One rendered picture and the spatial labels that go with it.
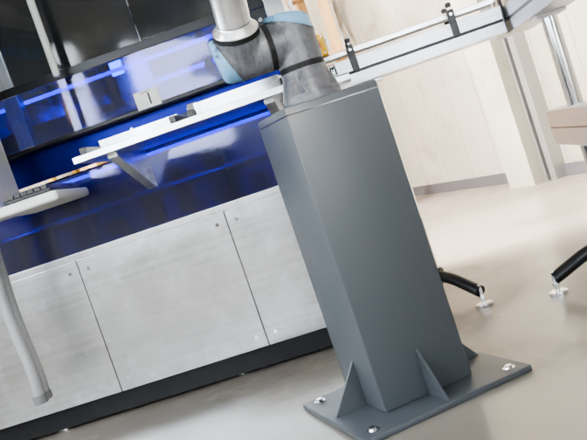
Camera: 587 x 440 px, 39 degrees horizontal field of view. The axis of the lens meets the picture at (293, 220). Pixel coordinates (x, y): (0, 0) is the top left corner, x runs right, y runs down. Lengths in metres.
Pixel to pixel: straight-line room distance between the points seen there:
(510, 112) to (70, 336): 3.50
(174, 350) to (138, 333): 0.14
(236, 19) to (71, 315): 1.40
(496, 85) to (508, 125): 0.27
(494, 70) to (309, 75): 3.65
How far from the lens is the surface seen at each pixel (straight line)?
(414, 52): 2.92
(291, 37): 2.09
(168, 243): 2.89
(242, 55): 2.06
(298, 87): 2.08
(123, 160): 2.60
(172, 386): 3.05
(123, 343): 3.00
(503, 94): 5.64
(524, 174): 5.71
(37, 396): 2.87
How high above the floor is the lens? 0.67
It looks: 4 degrees down
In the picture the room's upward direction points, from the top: 19 degrees counter-clockwise
